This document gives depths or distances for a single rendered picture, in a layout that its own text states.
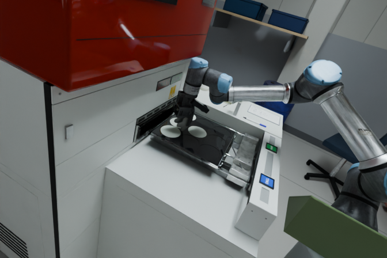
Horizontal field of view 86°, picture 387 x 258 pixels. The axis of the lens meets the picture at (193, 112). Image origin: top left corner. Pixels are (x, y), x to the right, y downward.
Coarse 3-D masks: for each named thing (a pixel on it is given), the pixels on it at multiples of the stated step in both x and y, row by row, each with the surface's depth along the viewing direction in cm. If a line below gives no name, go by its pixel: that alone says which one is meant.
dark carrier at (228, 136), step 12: (168, 120) 109; (192, 120) 116; (204, 120) 120; (156, 132) 97; (216, 132) 111; (228, 132) 115; (180, 144) 94; (192, 144) 97; (204, 144) 99; (216, 144) 102; (228, 144) 105; (204, 156) 91; (216, 156) 94
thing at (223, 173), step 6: (150, 138) 104; (156, 138) 102; (162, 144) 102; (168, 144) 101; (174, 150) 100; (180, 150) 99; (186, 156) 99; (198, 162) 97; (210, 168) 96; (222, 168) 95; (222, 174) 94; (240, 186) 92
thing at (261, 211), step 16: (272, 144) 106; (272, 160) 93; (256, 176) 80; (272, 176) 82; (256, 192) 72; (272, 192) 74; (256, 208) 68; (272, 208) 68; (240, 224) 72; (256, 224) 70
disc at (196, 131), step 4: (188, 128) 107; (192, 128) 108; (196, 128) 109; (200, 128) 111; (192, 132) 105; (196, 132) 106; (200, 132) 107; (204, 132) 108; (196, 136) 103; (200, 136) 104; (204, 136) 105
